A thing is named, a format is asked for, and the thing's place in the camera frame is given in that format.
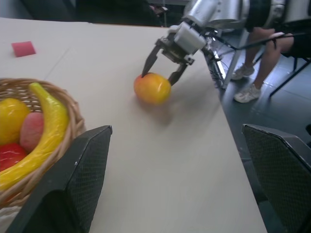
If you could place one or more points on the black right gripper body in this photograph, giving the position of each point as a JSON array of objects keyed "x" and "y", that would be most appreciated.
[{"x": 173, "y": 52}]

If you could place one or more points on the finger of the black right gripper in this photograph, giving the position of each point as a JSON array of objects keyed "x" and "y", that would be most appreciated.
[
  {"x": 150, "y": 61},
  {"x": 177, "y": 74}
]

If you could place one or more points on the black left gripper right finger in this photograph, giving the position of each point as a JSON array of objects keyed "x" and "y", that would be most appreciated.
[{"x": 281, "y": 174}]

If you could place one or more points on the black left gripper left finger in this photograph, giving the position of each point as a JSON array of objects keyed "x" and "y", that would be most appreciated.
[{"x": 80, "y": 184}]

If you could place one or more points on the orange yellow toy apple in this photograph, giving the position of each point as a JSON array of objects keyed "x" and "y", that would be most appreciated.
[{"x": 151, "y": 88}]

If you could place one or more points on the wicker basket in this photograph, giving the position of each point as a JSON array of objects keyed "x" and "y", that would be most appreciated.
[{"x": 73, "y": 116}]

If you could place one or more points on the grey metal table leg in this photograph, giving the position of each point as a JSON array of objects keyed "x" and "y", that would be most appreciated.
[{"x": 232, "y": 68}]

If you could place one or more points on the white sneaker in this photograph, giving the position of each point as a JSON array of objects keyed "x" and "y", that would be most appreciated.
[
  {"x": 247, "y": 93},
  {"x": 243, "y": 72}
]

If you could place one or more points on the yellow toy banana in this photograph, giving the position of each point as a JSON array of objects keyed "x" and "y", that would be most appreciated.
[{"x": 53, "y": 121}]

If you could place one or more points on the pink toy peach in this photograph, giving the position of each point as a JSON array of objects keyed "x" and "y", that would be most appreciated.
[{"x": 31, "y": 133}]

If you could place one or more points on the red toy fruit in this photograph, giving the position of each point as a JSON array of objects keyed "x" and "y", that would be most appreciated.
[{"x": 9, "y": 155}]

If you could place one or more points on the white cloth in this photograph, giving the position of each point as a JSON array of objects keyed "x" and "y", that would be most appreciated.
[{"x": 8, "y": 218}]

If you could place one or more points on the seated person legs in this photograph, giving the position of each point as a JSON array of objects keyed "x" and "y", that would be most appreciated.
[{"x": 269, "y": 55}]

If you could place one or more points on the yellow toy lemon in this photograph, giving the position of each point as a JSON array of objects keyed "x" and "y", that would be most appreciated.
[{"x": 12, "y": 119}]

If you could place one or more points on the black chair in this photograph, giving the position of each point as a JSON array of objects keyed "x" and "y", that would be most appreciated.
[{"x": 291, "y": 77}]

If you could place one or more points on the pink square pad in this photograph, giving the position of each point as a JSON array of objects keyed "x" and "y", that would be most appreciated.
[{"x": 23, "y": 48}]

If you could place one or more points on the silver robot torso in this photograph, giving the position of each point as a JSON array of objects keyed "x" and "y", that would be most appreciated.
[{"x": 297, "y": 9}]

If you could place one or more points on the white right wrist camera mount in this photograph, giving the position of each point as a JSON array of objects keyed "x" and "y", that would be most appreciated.
[{"x": 188, "y": 38}]

